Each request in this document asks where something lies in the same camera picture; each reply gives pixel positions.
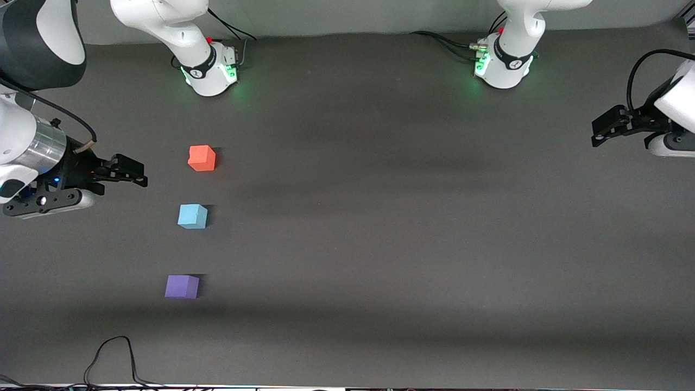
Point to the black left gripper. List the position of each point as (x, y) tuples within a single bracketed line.
[(642, 120)]

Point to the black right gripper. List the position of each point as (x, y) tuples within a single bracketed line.
[(80, 168)]

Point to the orange cube block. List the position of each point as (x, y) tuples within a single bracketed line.
[(202, 158)]

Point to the light blue cube block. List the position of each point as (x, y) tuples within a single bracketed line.
[(192, 216)]

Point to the dark grey table cover sheet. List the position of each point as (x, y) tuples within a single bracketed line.
[(434, 244)]

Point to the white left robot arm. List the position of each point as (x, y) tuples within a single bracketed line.
[(510, 49)]

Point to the purple cube block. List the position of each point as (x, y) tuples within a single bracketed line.
[(182, 287)]

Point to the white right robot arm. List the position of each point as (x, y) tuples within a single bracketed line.
[(163, 21)]

